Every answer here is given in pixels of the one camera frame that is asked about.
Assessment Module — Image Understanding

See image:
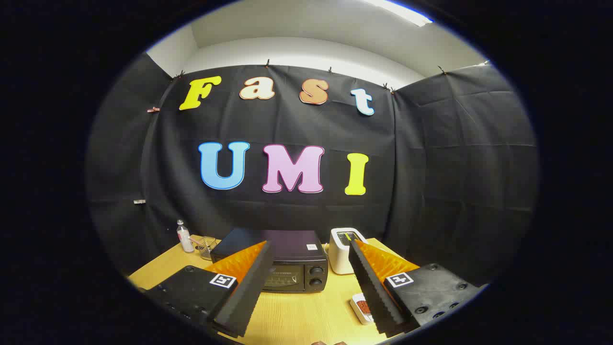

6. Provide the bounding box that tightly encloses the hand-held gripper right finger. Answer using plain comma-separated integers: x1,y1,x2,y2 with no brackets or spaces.
348,240,484,336

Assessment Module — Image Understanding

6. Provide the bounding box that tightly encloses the clear plastic bottle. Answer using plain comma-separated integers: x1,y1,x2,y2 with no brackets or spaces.
176,219,195,253

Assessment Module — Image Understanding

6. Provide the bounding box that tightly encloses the black toaster oven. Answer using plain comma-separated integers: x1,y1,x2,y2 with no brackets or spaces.
210,227,329,294

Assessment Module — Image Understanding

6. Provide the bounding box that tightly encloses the white rectangular dish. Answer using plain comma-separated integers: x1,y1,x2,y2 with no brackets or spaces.
350,293,375,325

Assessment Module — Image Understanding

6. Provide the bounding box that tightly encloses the white toaster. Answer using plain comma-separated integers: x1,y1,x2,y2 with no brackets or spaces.
329,228,367,275

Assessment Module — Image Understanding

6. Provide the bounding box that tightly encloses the clear plastic container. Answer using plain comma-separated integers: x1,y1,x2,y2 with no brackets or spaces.
195,236,219,261

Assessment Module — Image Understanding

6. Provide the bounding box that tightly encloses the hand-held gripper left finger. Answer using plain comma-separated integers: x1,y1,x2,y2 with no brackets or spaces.
144,241,274,338

